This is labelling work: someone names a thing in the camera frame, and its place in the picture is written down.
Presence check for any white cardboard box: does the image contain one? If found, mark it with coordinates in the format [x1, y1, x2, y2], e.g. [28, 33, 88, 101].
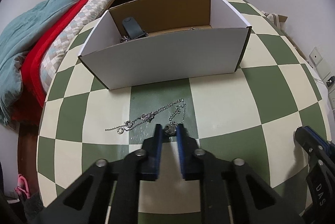
[78, 0, 251, 90]

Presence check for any white quilted tote bag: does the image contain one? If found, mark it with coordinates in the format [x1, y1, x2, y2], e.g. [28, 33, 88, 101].
[262, 11, 288, 30]

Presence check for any pink object on floor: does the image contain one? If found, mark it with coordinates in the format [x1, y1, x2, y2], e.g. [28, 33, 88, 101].
[14, 174, 31, 200]

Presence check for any red bed sheet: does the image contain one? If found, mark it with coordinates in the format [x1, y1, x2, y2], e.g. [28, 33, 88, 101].
[10, 0, 128, 123]

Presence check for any checkered pattern mattress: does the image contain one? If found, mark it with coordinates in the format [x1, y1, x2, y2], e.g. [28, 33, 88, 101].
[39, 0, 111, 93]

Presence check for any black smart band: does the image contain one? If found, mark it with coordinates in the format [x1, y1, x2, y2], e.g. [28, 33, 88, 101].
[122, 17, 148, 40]

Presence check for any green white checkered tablecloth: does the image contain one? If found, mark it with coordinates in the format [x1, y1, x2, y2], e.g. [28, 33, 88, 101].
[37, 0, 331, 213]

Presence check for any thin silver necklace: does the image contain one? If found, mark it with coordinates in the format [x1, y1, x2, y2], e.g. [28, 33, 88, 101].
[105, 98, 187, 136]

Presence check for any teal blue duvet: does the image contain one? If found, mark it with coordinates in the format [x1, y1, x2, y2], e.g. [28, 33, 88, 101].
[1, 0, 79, 126]

